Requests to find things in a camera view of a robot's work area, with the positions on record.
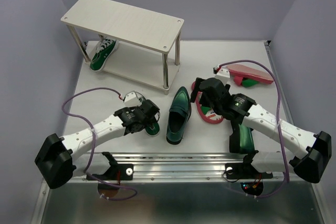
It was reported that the green canvas sneaker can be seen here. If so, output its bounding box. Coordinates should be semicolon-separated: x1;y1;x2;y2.
90;37;119;72
145;122;160;137

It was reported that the green leather loafer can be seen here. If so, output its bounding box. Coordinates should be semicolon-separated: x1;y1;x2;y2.
229;122;255;154
166;86;192;145

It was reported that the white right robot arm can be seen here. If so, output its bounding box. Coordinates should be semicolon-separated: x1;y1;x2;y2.
190;78;332;184

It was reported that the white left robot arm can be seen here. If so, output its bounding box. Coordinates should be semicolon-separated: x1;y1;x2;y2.
35;100;160;189

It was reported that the white two-tier shoe shelf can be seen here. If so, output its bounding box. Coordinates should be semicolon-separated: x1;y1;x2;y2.
61;0;184;94

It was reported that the colourful pink slide sandal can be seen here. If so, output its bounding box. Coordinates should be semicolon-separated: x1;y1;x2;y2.
195;92;224;125

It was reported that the pink sandal upside down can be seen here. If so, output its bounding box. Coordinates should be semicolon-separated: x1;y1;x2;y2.
226;64;274;88

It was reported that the green leather loafer on side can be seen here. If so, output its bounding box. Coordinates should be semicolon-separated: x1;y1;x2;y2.
229;122;255;154

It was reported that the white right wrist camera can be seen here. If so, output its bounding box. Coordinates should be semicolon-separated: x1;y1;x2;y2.
214;68;230;84

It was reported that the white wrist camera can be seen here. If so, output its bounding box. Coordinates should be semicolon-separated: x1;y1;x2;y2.
123;91;140;106
214;68;230;84

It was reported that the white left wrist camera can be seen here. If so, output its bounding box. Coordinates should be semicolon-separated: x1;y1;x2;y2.
123;91;140;106

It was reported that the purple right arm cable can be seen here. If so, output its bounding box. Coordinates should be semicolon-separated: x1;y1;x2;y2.
214;59;291;199

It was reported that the aluminium mounting rail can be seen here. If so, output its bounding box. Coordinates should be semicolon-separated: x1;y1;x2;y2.
46;152;320;183

